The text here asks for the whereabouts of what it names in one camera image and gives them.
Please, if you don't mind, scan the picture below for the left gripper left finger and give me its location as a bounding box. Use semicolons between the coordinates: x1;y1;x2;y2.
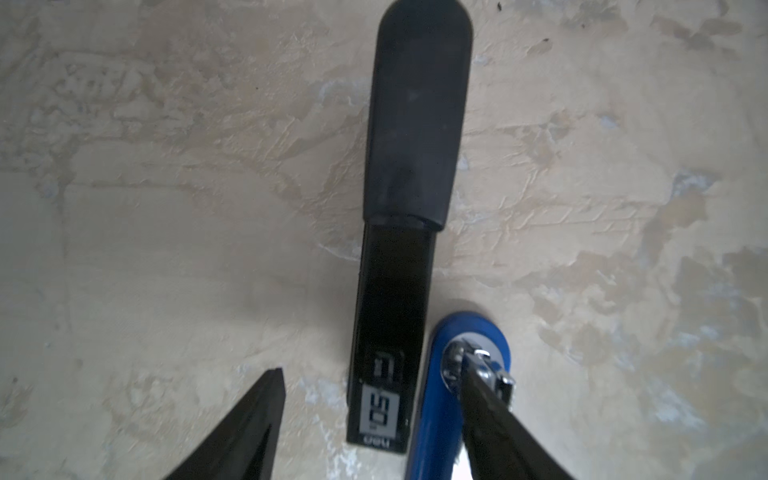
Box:
166;368;286;480

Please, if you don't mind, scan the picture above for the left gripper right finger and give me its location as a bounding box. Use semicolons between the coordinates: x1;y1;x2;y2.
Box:
459;359;573;480

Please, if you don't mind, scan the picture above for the blue stapler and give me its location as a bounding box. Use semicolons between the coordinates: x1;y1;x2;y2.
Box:
405;311;515;479

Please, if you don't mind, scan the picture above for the black stapler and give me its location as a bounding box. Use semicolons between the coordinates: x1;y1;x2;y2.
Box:
346;1;473;454

